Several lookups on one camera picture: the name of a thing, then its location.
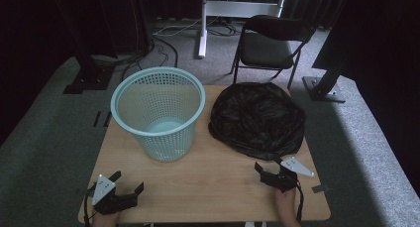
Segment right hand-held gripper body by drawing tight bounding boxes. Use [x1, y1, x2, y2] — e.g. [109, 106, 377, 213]
[260, 156, 316, 193]

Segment teal plastic mesh basket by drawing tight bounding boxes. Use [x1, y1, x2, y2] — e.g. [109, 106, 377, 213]
[110, 65, 207, 164]

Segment black metal stand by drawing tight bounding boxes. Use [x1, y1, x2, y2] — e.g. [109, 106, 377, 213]
[301, 48, 352, 104]
[49, 0, 115, 95]

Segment person's right hand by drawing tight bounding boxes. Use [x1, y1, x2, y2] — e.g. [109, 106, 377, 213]
[273, 186, 297, 219]

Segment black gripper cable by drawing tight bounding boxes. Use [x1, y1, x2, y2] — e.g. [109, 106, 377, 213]
[82, 182, 99, 227]
[294, 179, 305, 223]

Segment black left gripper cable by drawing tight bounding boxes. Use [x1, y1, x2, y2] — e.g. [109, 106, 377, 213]
[82, 182, 99, 227]

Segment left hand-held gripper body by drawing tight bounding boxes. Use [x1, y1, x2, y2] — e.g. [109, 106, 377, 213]
[88, 173, 139, 216]

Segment black floor cable bundle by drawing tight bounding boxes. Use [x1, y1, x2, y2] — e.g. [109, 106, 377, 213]
[91, 34, 179, 83]

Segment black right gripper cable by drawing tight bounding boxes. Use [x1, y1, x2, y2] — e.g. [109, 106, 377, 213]
[294, 179, 305, 223]

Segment white metal desk frame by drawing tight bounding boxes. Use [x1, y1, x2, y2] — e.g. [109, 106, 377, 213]
[197, 0, 289, 59]

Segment black folding chair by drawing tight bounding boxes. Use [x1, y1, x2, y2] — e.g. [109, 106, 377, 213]
[230, 14, 317, 91]

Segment grey tape piece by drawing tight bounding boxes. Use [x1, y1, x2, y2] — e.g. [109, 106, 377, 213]
[311, 183, 330, 194]

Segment white floor cable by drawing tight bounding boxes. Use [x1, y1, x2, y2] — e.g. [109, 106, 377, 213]
[152, 16, 203, 37]

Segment black garbage bag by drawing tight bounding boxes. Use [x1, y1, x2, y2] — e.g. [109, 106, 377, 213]
[207, 81, 307, 163]

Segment dark curtain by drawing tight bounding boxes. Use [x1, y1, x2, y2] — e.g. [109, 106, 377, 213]
[0, 0, 154, 148]
[311, 0, 420, 199]

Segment person's left hand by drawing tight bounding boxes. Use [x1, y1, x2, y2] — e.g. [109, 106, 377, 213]
[91, 210, 121, 227]

